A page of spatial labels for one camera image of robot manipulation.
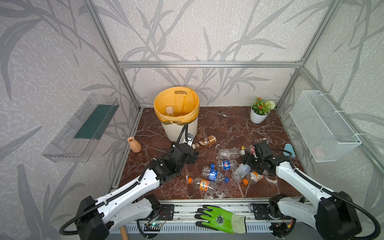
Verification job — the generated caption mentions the orange label bottle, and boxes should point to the orange label bottle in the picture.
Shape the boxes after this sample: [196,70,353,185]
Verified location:
[242,171,264,186]

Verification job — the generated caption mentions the tall clear white label bottle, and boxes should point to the tall clear white label bottle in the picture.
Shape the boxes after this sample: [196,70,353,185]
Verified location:
[231,164,251,184]

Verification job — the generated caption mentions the brown Nescafe coffee bottle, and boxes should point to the brown Nescafe coffee bottle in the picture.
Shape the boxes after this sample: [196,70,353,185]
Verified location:
[192,135,217,149]

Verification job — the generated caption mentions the pink label yellow cap bottle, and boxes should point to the pink label yellow cap bottle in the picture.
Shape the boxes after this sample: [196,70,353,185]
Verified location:
[241,145,256,155]

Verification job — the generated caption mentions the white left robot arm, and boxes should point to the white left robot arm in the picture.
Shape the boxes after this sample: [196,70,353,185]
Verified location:
[60,143,199,240]

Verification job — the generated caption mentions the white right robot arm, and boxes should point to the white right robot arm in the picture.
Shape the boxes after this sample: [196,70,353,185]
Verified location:
[241,142,362,240]

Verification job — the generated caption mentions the white ribbed trash bin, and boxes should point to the white ribbed trash bin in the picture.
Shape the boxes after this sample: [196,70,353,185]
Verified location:
[162,117,199,142]

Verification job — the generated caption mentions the yellow plastic bin liner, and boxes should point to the yellow plastic bin liner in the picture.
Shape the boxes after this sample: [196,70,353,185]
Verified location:
[154,87,200,125]

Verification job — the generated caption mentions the light blue spatula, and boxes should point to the light blue spatula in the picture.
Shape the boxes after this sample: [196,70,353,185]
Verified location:
[283,144,296,158]

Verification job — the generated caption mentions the Pepsi bottle blue cap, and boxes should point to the Pepsi bottle blue cap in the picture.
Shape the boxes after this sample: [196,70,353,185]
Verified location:
[211,160,239,171]

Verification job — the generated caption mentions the orange Fanta bottle front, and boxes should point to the orange Fanta bottle front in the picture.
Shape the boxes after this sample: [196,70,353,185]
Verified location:
[188,178,217,195]

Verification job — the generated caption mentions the clear crushed bottle white cap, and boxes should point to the clear crushed bottle white cap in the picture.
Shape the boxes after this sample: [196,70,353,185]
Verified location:
[218,148,246,160]

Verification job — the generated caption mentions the crushed bottle blue label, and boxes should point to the crushed bottle blue label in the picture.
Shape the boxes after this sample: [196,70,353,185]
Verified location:
[201,167,230,185]

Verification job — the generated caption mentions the terracotta ribbed vase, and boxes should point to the terracotta ribbed vase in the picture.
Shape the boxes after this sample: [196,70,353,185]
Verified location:
[127,137,142,153]

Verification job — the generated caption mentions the potted plant red flowers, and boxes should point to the potted plant red flowers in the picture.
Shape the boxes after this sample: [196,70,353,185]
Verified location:
[250,98,276,124]

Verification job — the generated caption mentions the green black work glove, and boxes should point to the green black work glove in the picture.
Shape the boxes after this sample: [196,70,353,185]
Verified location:
[195,205,247,234]

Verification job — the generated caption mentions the green circuit board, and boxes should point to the green circuit board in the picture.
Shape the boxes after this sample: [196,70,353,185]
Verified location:
[144,222,164,232]

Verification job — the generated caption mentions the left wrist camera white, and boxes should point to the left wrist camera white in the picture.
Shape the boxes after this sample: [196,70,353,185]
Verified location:
[184,133,195,147]

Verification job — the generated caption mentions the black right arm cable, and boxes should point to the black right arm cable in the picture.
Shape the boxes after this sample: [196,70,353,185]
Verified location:
[269,148,382,233]

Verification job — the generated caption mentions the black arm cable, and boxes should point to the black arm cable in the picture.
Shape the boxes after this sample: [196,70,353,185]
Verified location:
[269,148,382,233]
[58,123,190,236]

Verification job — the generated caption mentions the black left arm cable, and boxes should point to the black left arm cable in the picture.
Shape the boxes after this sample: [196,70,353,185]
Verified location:
[58,123,190,236]

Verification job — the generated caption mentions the white wire mesh basket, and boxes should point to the white wire mesh basket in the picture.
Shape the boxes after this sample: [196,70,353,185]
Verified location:
[290,90,362,163]

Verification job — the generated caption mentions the clear acrylic wall shelf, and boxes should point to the clear acrylic wall shelf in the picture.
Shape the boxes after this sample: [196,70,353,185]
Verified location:
[42,94,120,163]

